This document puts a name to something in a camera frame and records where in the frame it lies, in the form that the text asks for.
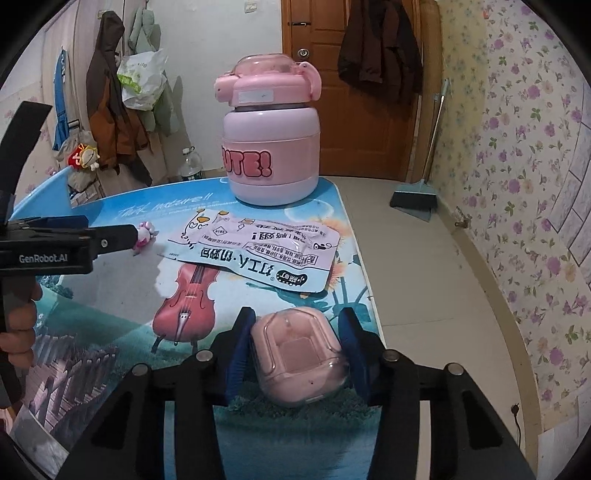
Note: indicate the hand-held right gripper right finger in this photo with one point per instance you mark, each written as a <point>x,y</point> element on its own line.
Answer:
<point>355,355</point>

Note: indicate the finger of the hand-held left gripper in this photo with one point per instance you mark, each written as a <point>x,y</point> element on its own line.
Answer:
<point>115,237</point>

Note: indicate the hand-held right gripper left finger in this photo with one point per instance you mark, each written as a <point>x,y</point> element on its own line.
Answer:
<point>240,350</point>

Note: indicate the small pink figure toy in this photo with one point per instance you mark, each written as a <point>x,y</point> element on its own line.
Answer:
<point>144,235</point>

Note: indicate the clear pink earbud case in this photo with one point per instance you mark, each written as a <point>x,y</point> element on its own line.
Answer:
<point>300,355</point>

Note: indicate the light blue plastic basin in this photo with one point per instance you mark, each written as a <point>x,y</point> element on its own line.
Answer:
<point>55,194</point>

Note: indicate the white printed snack packet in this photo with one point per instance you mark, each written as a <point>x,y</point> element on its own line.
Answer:
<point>258,249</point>

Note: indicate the person's left hand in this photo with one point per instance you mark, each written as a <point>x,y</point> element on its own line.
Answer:
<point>21,323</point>

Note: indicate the sunflower plush with red heart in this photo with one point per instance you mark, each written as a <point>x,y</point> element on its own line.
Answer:
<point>85,157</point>

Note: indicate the large clear water bottle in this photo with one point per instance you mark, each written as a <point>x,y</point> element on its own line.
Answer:
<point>191,166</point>

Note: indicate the grey fabric bag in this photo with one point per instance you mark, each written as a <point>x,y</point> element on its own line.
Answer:
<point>78,138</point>

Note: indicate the brown hanging jacket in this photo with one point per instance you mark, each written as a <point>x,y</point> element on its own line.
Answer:
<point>111,120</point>

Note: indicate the white plastic shopping bag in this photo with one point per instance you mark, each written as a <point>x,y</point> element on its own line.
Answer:
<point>143,78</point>

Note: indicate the large pink water jug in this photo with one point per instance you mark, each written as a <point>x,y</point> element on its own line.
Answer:
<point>272,152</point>

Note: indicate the beige wooden wardrobe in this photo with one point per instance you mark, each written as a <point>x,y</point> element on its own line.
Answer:
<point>76,55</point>

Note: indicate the pale green coat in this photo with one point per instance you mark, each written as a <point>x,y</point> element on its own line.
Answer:
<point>145,27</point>

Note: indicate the white paper sheet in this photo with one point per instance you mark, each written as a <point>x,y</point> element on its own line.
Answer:
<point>558,447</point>

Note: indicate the brown wooden door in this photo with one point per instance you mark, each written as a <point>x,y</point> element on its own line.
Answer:
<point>323,115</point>

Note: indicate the dark brown jacket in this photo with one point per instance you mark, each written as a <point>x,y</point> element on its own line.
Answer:
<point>378,50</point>

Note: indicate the brass wall fitting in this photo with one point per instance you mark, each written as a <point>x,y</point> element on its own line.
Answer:
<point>461,223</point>

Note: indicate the white wall socket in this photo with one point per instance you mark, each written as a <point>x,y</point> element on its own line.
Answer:
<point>251,6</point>

